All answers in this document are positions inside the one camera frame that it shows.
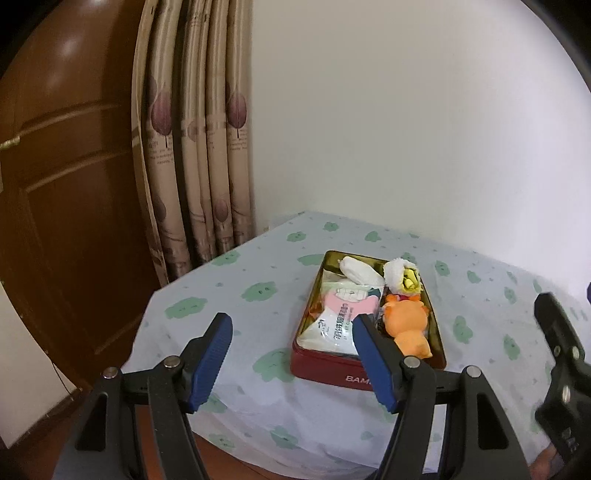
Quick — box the pink white wipes packet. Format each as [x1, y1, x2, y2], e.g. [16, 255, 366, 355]
[297, 270, 385, 356]

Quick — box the cloud patterned tablecloth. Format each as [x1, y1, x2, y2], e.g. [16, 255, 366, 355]
[120, 210, 591, 480]

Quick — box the red gold toffee tin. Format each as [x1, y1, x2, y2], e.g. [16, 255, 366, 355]
[290, 250, 448, 392]

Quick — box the brown wooden door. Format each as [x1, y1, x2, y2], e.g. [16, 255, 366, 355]
[1, 1, 159, 389]

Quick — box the beige leaf patterned curtain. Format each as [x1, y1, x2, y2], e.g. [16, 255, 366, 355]
[131, 1, 253, 285]

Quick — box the white knit glove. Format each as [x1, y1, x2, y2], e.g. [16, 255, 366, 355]
[339, 256, 385, 288]

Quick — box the metal door handle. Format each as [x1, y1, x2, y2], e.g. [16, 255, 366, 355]
[0, 136, 21, 151]

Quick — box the orange plush toy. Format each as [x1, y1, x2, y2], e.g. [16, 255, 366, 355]
[383, 294, 433, 359]

